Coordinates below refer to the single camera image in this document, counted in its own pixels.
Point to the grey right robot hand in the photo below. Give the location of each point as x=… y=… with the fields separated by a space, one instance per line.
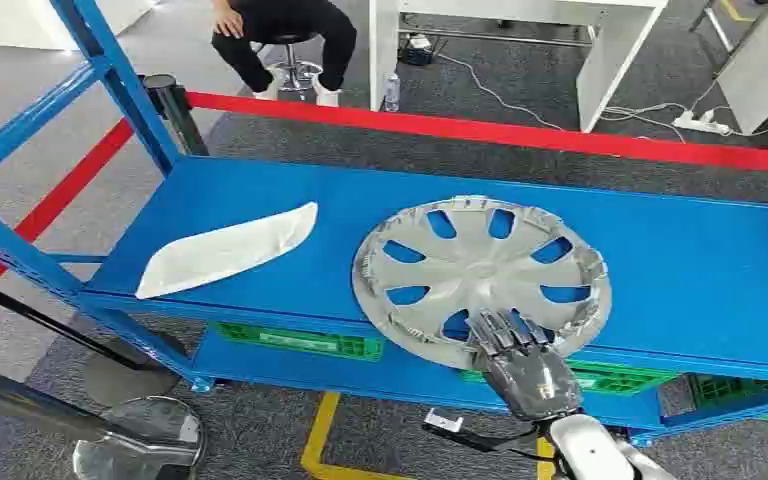
x=530 y=381

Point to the silver plastic hubcap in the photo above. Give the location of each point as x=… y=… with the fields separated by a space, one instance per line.
x=477 y=265

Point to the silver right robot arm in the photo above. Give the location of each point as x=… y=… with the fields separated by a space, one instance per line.
x=589 y=450

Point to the blue metal shelf rack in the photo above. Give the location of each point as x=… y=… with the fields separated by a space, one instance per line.
x=689 y=278

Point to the red barrier belt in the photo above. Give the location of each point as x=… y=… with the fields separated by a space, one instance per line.
x=490 y=132
x=59 y=199

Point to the white power strip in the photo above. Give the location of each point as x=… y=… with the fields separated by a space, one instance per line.
x=698 y=122

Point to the clear water bottle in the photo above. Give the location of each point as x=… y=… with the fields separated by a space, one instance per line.
x=392 y=93

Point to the white desk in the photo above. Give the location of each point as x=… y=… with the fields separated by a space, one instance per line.
x=612 y=66

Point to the white curved car part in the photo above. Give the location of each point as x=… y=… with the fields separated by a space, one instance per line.
x=225 y=252

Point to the black box with white label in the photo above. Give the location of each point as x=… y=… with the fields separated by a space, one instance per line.
x=417 y=52

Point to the chrome stool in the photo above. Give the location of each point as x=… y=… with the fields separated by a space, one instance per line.
x=294 y=66

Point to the chrome stanchion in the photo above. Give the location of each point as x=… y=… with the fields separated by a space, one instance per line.
x=139 y=440

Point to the person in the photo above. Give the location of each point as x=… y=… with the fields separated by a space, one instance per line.
x=278 y=20

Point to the black stanchion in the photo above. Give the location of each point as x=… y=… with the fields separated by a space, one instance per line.
x=59 y=321

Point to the white platform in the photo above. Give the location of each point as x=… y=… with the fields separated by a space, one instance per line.
x=26 y=20

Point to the grey metal frame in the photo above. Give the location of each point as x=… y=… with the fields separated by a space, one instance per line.
x=720 y=32

